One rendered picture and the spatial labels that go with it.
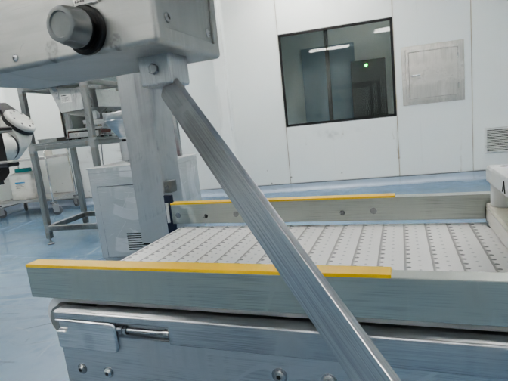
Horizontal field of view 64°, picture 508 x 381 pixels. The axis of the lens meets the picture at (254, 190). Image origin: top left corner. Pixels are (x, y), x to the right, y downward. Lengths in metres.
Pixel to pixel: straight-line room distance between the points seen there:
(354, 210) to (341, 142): 4.79
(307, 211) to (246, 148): 4.95
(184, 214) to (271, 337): 0.35
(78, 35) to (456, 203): 0.46
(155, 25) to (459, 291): 0.27
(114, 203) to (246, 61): 3.12
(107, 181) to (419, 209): 2.64
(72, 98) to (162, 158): 3.46
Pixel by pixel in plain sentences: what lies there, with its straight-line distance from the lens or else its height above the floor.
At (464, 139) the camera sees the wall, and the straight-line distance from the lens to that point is 5.53.
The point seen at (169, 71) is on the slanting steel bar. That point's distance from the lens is 0.33.
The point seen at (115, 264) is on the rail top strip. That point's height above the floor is 0.84.
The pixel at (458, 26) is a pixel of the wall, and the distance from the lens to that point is 5.56.
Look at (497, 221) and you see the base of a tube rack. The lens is 0.51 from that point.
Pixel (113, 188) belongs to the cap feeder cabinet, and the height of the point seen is 0.60.
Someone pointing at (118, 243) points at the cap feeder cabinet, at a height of 0.21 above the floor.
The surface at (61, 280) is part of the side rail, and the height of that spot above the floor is 0.83.
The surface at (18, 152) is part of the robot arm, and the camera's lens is 1.14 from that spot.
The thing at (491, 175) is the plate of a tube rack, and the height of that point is 0.87.
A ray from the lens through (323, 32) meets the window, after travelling 5.44.
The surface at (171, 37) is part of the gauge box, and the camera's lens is 0.31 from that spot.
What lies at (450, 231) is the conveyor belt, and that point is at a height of 0.80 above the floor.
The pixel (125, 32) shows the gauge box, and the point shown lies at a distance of 0.31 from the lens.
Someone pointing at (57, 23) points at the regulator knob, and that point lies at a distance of 0.31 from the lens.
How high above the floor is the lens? 0.96
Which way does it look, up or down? 9 degrees down
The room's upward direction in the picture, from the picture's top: 6 degrees counter-clockwise
